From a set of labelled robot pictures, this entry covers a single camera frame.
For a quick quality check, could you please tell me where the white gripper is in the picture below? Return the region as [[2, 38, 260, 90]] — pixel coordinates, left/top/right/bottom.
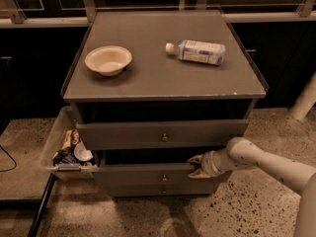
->
[[188, 151, 223, 179]]

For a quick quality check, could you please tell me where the grey drawer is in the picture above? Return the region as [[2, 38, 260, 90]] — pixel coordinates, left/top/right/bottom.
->
[[93, 147, 231, 190], [76, 119, 249, 150], [106, 183, 215, 197]]

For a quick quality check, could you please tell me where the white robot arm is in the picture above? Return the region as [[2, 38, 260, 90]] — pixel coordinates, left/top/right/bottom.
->
[[188, 137, 316, 237]]

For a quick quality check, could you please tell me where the grey top drawer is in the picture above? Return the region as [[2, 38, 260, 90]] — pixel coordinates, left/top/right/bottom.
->
[[76, 119, 249, 150]]

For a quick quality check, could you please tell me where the grey bottom drawer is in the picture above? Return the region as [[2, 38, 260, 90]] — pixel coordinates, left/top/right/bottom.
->
[[106, 183, 215, 197]]

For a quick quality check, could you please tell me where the grey drawer cabinet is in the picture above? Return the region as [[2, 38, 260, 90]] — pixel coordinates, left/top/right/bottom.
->
[[60, 10, 270, 198]]

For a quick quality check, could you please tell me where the clear plastic water bottle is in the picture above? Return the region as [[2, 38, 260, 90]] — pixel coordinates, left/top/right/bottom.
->
[[165, 39, 226, 66]]

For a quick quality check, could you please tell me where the white cup in bin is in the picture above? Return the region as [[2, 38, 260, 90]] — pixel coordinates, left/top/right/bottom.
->
[[74, 142, 93, 162]]

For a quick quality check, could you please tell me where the snack bag in bin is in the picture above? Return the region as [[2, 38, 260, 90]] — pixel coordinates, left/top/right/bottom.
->
[[62, 129, 80, 149]]

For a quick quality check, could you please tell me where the clear plastic storage bin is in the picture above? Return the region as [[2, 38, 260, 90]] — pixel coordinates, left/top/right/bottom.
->
[[40, 106, 98, 181]]

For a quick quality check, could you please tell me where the white post leg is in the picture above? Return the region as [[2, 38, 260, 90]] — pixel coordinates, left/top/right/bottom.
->
[[289, 72, 316, 120]]

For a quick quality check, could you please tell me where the metal railing frame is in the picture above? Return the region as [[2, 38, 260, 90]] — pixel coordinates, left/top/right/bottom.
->
[[0, 0, 316, 26]]

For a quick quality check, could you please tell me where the black cable on floor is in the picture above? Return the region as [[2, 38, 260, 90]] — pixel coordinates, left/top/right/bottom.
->
[[0, 144, 18, 174]]

